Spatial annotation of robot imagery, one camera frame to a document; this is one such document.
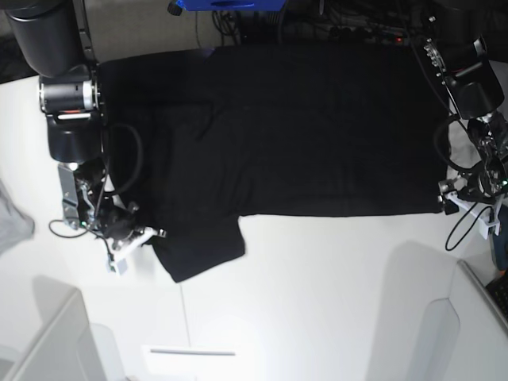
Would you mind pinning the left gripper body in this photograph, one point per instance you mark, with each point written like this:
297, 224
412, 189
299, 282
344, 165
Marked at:
470, 197

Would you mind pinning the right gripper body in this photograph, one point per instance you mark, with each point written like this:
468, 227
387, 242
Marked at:
118, 228

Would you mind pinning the black T-shirt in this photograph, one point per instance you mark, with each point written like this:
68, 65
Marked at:
324, 130

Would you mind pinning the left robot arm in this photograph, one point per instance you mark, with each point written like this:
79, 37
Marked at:
458, 40

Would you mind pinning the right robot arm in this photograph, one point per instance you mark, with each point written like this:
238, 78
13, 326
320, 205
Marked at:
54, 38

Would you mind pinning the blue glue gun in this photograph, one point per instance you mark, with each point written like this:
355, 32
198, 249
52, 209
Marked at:
499, 251

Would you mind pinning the black keyboard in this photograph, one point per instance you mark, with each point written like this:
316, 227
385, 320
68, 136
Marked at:
498, 290

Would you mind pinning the grey cloth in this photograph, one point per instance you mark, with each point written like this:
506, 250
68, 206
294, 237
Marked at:
16, 227

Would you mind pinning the blue box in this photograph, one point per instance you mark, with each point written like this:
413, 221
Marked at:
234, 5

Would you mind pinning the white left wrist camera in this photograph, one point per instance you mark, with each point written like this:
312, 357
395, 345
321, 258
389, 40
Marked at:
488, 226

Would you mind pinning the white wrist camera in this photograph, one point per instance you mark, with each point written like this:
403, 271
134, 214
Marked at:
488, 226
117, 265

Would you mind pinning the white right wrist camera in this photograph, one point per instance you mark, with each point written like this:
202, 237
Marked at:
117, 265

